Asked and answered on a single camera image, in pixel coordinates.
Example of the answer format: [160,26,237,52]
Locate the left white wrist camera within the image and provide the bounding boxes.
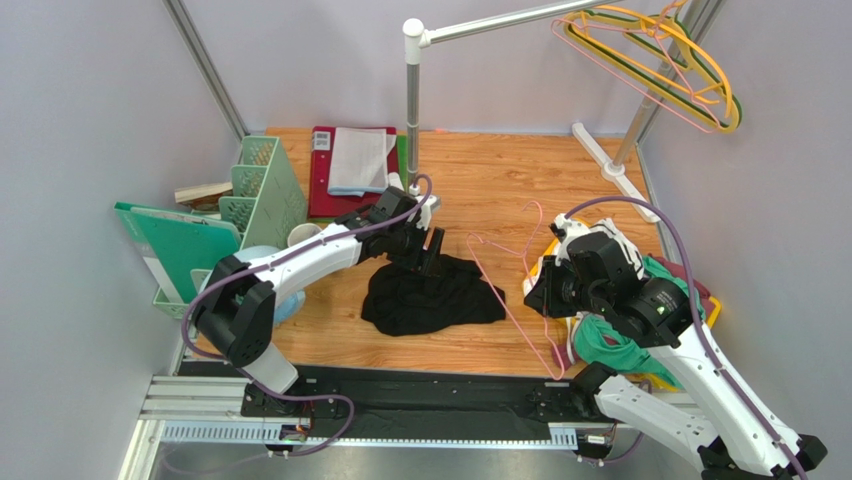
[407,186,441,231]

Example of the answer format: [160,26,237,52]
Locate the green clipboard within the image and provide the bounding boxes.
[113,202,241,304]

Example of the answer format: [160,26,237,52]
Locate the red folder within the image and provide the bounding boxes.
[309,126,400,218]

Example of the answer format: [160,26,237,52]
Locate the silver white clothes rack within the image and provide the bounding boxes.
[388,0,707,224]

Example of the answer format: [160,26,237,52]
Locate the wooden block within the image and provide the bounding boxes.
[174,182,233,212]

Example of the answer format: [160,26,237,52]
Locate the green sheet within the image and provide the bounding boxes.
[396,134,408,187]

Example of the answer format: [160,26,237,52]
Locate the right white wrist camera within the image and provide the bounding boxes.
[550,213,590,262]

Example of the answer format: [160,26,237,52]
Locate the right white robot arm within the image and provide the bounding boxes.
[525,220,828,479]

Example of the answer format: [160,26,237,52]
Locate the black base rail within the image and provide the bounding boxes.
[139,361,657,462]

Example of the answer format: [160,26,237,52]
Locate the green garment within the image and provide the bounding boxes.
[574,255,717,391]

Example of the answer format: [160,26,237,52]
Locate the green plastic hanger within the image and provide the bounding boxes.
[565,6,745,130]

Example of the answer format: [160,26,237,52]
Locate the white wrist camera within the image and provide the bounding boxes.
[550,213,590,262]
[407,186,441,231]

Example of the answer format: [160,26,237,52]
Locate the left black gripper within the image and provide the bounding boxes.
[386,218,445,277]

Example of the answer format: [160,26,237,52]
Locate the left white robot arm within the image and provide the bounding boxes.
[182,186,444,395]

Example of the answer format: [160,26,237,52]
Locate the yellow plastic tray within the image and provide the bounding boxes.
[522,255,721,392]

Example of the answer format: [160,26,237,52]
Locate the green mesh file organizer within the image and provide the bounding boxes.
[155,136,308,317]

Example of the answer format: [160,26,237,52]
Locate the white mesh pouch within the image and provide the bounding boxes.
[327,127,397,197]

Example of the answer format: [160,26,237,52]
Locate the black tank top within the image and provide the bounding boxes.
[360,255,506,337]

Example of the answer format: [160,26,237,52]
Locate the black white striped shirt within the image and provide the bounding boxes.
[589,218,645,280]

